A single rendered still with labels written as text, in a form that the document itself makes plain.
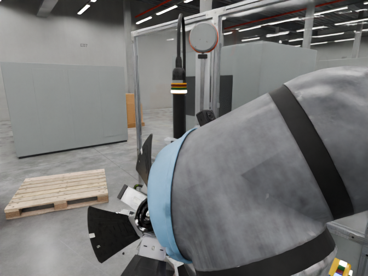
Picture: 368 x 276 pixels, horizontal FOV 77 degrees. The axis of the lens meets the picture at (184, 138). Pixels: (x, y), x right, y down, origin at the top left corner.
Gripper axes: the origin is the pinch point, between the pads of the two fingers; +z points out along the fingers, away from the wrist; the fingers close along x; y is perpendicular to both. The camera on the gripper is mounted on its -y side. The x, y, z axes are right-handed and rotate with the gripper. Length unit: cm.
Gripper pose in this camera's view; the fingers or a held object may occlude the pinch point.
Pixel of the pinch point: (172, 137)
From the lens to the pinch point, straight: 68.8
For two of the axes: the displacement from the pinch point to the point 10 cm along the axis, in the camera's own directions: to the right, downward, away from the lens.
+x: 7.0, -1.7, 6.9
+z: -7.1, -1.7, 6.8
